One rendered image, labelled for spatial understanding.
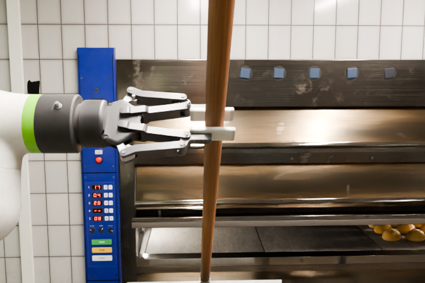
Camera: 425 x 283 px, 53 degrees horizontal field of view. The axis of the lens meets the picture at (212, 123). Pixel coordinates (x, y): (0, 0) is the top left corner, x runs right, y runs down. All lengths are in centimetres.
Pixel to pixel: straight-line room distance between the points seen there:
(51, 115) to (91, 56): 126
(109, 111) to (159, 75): 122
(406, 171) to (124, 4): 150
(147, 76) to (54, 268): 99
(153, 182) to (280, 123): 64
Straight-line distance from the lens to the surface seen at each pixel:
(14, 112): 68
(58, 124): 65
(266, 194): 197
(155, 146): 63
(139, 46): 190
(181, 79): 189
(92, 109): 65
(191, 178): 195
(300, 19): 195
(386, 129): 209
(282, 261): 212
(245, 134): 191
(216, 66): 54
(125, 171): 196
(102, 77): 190
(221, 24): 49
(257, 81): 190
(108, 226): 202
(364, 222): 199
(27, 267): 220
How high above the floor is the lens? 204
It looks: 7 degrees down
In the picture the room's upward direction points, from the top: straight up
